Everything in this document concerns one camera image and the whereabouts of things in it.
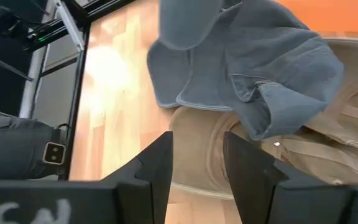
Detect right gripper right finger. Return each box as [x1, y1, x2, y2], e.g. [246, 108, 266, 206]
[223, 131, 358, 224]

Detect silver aluminium bar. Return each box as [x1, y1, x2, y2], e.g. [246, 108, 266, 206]
[53, 0, 85, 52]

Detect black aluminium rig frame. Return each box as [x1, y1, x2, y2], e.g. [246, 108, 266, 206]
[20, 0, 136, 181]

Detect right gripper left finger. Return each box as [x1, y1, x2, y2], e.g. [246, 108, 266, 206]
[0, 131, 174, 224]

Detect khaki baseball cap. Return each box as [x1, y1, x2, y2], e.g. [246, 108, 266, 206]
[168, 37, 358, 200]

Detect blue-grey denim cap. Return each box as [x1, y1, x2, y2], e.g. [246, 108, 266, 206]
[157, 0, 225, 51]
[146, 0, 345, 141]

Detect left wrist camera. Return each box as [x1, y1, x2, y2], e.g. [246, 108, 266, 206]
[42, 141, 67, 166]

